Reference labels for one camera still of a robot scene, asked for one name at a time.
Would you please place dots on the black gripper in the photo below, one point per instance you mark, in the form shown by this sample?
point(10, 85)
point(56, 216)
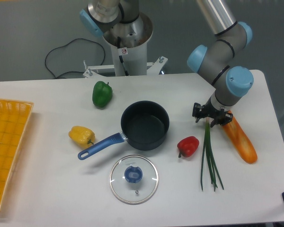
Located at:
point(220, 117)

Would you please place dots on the green onion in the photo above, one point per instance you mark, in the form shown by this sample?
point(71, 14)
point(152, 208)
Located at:
point(207, 155)

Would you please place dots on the black saucepan blue handle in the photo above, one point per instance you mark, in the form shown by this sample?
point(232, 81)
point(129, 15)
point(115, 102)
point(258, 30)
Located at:
point(144, 127)

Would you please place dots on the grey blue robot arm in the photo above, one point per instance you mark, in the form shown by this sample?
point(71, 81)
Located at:
point(211, 63)

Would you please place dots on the red bell pepper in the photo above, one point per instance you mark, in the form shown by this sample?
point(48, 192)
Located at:
point(187, 146)

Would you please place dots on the orange baguette bread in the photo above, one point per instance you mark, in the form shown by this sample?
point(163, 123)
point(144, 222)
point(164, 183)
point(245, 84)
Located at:
point(240, 141)

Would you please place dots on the glass lid blue knob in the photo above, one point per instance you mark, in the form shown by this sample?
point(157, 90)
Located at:
point(133, 179)

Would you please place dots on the green bell pepper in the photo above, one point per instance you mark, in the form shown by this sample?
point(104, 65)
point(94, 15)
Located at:
point(102, 94)

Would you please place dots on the yellow bell pepper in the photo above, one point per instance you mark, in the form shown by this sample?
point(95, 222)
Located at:
point(82, 136)

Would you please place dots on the yellow wicker basket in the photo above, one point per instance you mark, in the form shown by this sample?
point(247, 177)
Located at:
point(14, 118)

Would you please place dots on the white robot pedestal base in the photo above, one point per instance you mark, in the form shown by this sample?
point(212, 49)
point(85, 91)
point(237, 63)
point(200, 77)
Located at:
point(128, 43)

